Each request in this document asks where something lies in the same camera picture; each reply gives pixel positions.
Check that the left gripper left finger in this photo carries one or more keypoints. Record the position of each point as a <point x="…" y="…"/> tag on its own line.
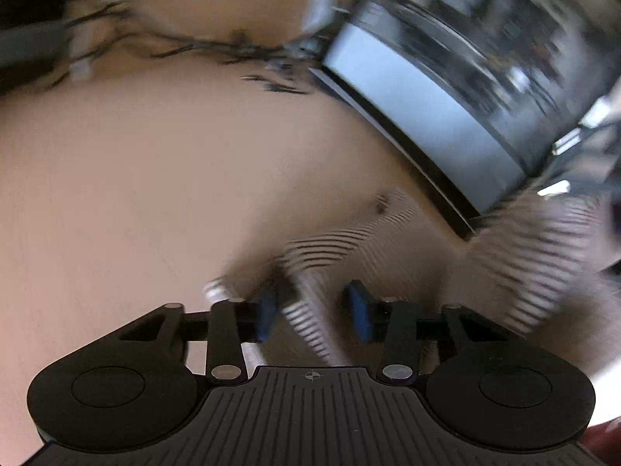
<point x="237" y="325"/>

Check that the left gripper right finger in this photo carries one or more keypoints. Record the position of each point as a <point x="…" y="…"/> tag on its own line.
<point x="391" y="324"/>

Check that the striped white black garment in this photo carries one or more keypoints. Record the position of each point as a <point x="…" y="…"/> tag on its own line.
<point x="536" y="267"/>

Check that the curved monitor on left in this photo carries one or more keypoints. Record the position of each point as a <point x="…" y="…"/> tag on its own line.
<point x="33" y="34"/>

